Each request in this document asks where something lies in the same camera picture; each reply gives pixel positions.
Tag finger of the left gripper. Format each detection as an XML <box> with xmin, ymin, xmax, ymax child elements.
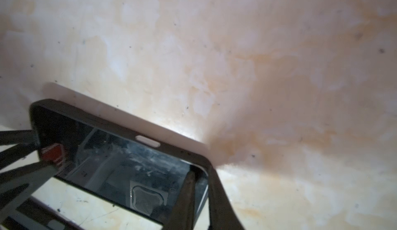
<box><xmin>1</xmin><ymin>161</ymin><xmax>58</xmax><ymax>222</ymax></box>
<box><xmin>1</xmin><ymin>130</ymin><xmax>39</xmax><ymax>169</ymax></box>

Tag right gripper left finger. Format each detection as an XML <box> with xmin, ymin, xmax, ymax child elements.
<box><xmin>162</xmin><ymin>171</ymin><xmax>195</xmax><ymax>230</ymax></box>

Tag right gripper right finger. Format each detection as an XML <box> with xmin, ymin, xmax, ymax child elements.
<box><xmin>208</xmin><ymin>167</ymin><xmax>244</xmax><ymax>230</ymax></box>

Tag black phone case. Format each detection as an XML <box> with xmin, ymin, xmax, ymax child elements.
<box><xmin>29</xmin><ymin>99</ymin><xmax>215</xmax><ymax>228</ymax></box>

